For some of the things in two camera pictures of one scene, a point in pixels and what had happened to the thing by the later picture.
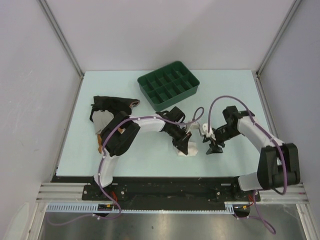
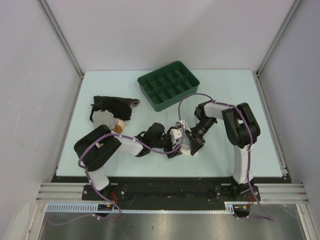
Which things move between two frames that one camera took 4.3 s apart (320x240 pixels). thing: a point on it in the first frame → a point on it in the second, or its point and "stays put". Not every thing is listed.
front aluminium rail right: x=295 y=194 stays put
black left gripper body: x=179 y=136 → x=168 y=149
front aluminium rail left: x=63 y=193 stays put
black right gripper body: x=221 y=135 → x=200 y=140
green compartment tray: x=165 y=86 stays put
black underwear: x=115 y=105 stays put
